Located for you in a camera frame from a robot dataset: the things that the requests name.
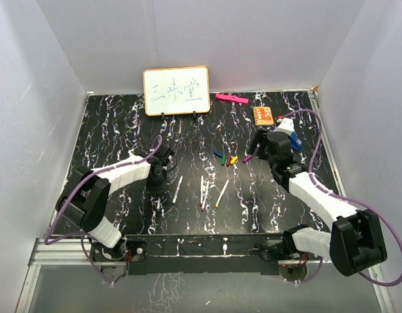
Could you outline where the blue white pen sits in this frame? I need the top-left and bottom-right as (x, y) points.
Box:
(172, 175), (183, 205)

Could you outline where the blue pen cap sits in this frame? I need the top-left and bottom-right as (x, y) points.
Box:
(213, 150), (223, 158)

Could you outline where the red white pen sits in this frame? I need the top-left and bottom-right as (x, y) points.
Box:
(199, 175), (204, 207)

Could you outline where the green white pen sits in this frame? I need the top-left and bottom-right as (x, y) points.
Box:
(156, 197), (161, 212)

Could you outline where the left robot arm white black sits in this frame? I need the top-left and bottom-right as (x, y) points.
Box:
(56, 149), (174, 260)

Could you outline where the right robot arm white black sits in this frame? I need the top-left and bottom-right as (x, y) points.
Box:
(248, 130), (387, 276)

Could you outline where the purple pen cap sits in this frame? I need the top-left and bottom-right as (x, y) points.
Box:
(243, 155), (252, 163)

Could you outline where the purple tipped white pen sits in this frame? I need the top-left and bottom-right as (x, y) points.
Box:
(201, 181), (210, 212)

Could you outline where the orange tipped white pen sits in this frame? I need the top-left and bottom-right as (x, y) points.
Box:
(215, 179), (229, 208)

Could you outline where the blue stapler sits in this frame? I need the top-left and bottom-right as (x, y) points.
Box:
(290, 132), (303, 151)

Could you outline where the orange card box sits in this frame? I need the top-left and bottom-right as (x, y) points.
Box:
(253, 106), (274, 126)

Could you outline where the yellow framed whiteboard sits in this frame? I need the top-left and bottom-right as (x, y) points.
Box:
(143, 66), (211, 116)

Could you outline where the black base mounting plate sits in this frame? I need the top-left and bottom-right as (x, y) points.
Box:
(91, 233), (319, 275)

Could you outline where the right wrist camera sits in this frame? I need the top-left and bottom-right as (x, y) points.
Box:
(274, 118), (294, 136)

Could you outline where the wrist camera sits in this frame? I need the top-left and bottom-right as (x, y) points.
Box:
(136, 144), (177, 173)
(274, 118), (294, 136)

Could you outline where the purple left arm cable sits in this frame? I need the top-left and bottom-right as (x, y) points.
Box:
(43, 134), (164, 246)

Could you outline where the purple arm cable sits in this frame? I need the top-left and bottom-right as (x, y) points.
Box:
(43, 134), (164, 246)
(277, 109), (402, 288)

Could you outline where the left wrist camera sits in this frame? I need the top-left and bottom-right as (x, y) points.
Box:
(136, 144), (177, 173)

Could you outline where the aluminium frame rail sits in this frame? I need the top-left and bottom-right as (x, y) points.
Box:
(28, 239), (89, 265)

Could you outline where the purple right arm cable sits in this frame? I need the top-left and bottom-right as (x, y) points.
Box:
(277, 109), (402, 288)

